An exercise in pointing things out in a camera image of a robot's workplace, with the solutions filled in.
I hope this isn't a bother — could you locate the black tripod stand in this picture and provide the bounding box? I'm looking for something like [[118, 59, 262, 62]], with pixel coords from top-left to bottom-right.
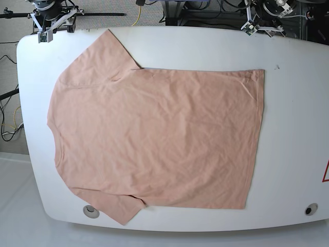
[[1, 6, 125, 20]]

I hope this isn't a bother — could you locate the silver left table grommet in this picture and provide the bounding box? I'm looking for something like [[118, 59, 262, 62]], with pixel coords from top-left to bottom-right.
[[83, 205, 100, 219]]

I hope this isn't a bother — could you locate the peach pink T-shirt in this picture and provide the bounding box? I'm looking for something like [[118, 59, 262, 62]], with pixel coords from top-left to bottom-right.
[[47, 30, 265, 225]]

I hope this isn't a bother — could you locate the yellow cable at left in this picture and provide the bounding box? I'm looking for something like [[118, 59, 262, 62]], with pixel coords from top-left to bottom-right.
[[2, 105, 24, 131]]

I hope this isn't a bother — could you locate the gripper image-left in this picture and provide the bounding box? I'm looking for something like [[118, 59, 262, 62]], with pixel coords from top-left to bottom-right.
[[28, 7, 84, 33]]

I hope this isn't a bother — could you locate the yellow cable at top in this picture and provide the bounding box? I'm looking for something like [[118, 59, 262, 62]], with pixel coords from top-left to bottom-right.
[[132, 4, 142, 27]]

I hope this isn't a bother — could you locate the yellow cable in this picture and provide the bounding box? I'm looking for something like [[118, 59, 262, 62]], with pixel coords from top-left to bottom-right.
[[132, 4, 142, 27], [2, 105, 24, 131]]

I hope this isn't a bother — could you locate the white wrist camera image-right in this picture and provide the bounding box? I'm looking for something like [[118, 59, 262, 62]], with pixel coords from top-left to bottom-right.
[[241, 21, 258, 36]]

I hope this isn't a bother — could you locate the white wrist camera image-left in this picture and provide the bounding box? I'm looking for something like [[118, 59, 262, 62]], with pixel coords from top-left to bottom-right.
[[38, 30, 53, 43]]

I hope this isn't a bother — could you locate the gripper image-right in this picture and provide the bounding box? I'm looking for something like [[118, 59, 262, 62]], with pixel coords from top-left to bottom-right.
[[246, 5, 285, 37]]

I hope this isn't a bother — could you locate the dark right table grommet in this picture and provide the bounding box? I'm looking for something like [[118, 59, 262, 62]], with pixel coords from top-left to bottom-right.
[[305, 203, 318, 216]]

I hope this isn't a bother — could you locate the red triangle table marking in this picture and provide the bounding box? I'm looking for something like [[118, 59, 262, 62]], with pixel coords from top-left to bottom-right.
[[322, 161, 329, 182]]

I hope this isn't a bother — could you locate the grey robot base frame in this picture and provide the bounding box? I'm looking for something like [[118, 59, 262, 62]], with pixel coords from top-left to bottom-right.
[[159, 1, 210, 26]]

